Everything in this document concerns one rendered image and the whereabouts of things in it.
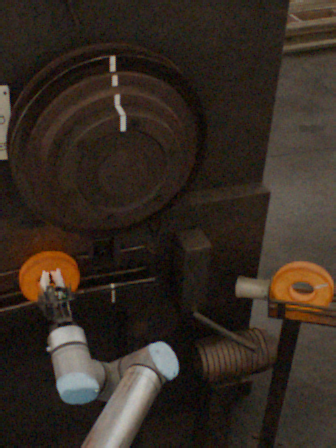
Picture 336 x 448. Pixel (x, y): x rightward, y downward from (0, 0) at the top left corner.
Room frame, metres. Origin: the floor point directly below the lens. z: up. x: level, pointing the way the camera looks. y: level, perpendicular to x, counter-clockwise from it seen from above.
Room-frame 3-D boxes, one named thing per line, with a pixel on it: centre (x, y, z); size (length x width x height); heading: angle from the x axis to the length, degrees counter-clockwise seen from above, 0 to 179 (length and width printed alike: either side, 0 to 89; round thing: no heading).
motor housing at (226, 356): (1.45, -0.32, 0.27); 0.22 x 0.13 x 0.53; 106
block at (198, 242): (1.57, -0.19, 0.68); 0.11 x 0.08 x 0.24; 16
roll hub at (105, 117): (1.39, 0.01, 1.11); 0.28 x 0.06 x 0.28; 106
